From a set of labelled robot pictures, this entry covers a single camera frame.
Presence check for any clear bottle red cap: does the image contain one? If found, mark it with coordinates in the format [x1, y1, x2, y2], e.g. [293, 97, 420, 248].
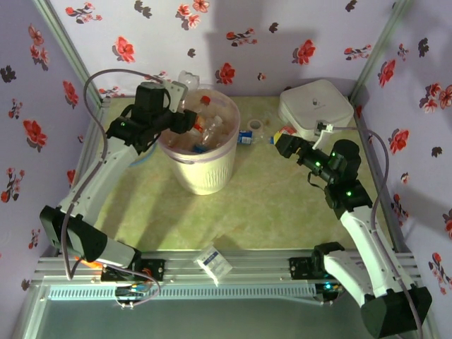
[199, 95, 224, 142]
[177, 69, 208, 134]

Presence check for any crushed blue label bottle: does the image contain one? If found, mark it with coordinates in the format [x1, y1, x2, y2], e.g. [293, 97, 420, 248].
[239, 129, 277, 146]

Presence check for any white square lidded box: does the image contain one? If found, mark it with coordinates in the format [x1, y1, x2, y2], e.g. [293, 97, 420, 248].
[277, 78, 355, 142]

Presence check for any white plastic waste bin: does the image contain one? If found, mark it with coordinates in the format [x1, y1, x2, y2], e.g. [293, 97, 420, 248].
[157, 88, 242, 196]

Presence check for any clear round lid blue rim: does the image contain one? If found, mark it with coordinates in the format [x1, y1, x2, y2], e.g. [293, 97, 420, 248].
[129, 146, 158, 167]

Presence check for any small green circuit board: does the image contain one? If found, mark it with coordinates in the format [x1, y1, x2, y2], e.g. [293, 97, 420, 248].
[316, 280, 344, 307]
[114, 280, 160, 310]

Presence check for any white tissue packet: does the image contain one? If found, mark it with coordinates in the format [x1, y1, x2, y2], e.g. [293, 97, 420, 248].
[193, 245, 233, 287]

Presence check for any grey right arm cable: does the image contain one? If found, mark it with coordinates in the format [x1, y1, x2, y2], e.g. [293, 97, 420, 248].
[331, 126, 424, 336]

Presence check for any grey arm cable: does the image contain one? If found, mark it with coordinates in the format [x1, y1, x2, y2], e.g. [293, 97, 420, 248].
[331, 126, 424, 336]
[61, 68, 169, 282]

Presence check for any grey left arm cable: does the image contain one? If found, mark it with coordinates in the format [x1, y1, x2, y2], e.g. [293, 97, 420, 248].
[61, 68, 169, 282]

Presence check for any aluminium table side rail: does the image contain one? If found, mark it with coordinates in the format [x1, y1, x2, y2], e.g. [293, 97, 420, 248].
[352, 102, 412, 254]
[66, 98, 111, 198]

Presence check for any aluminium frame post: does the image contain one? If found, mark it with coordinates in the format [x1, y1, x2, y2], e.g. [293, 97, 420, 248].
[31, 0, 107, 107]
[349, 0, 414, 103]

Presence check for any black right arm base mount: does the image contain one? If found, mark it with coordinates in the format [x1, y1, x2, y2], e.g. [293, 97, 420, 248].
[288, 256, 319, 282]

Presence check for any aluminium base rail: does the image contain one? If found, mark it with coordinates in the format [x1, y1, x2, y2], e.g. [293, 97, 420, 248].
[33, 249, 421, 285]

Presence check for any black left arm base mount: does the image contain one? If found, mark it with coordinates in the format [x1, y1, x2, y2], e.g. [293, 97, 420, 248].
[100, 257, 167, 283]

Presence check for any white slotted cable duct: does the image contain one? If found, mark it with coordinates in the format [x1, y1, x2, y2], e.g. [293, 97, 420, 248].
[47, 284, 317, 301]

